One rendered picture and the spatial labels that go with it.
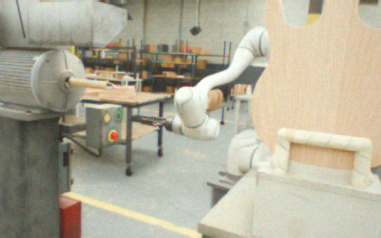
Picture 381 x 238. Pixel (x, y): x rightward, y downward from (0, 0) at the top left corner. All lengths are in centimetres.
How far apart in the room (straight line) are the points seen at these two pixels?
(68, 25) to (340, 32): 81
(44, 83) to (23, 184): 47
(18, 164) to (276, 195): 109
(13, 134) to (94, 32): 64
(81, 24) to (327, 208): 87
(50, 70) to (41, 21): 20
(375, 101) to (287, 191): 27
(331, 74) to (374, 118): 13
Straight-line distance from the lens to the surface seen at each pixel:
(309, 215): 81
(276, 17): 80
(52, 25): 120
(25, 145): 150
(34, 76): 132
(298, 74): 79
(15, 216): 163
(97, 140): 156
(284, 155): 78
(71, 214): 176
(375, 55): 79
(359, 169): 78
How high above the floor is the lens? 135
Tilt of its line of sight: 10 degrees down
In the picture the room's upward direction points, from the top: 3 degrees clockwise
